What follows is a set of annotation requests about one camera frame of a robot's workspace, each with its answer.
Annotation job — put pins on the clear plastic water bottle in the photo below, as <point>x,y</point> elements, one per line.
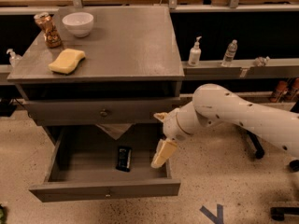
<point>229,54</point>

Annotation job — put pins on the orange spray bottle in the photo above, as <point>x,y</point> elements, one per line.
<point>292,90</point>
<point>278,91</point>

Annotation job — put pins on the white pump lotion bottle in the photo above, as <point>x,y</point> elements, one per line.
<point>195,53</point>

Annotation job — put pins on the white ceramic bowl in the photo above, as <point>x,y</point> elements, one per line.
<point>78,24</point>

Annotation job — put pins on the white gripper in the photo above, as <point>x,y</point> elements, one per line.
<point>171,125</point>

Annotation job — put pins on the blue tape floor marker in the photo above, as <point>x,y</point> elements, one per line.
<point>215,218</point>

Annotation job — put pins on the beige cloth under drawer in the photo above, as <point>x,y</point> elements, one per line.
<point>115,131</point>

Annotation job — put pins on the grey wooden drawer cabinet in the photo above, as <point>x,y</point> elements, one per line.
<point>131,52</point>

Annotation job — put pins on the black rolling stand leg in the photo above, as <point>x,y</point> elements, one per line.
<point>259,152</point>

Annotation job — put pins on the closed grey top drawer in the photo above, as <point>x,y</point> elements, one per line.
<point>97,111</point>

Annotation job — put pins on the black chair base caster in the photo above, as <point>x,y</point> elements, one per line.
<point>279,213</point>

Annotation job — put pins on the dark rxbar blueberry bar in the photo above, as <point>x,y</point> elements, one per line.
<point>124,159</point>

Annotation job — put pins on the yellow sponge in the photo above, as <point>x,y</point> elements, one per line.
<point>67,61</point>

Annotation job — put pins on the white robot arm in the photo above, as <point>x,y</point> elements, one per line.
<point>212,104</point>

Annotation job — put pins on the open grey middle drawer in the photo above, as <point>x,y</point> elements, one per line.
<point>83,166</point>

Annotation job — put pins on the crumpled clear plastic wrapper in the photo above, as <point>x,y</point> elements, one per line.
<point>261,61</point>

